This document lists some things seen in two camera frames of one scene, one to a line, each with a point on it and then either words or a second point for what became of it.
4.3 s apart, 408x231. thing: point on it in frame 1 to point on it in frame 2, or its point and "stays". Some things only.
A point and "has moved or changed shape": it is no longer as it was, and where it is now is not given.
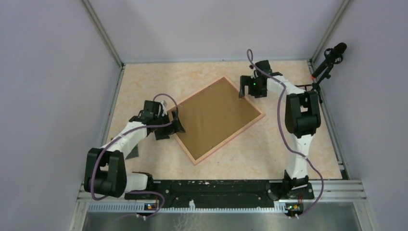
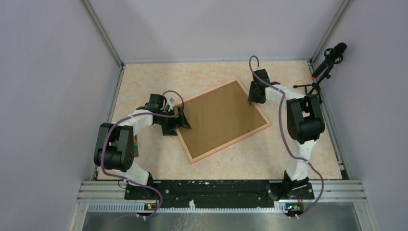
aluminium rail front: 316,191 stays
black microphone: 332,56 stays
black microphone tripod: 315,86 stays
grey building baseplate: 133,153 stays
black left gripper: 175,127 to 180,121
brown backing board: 213,117 has moved or changed shape
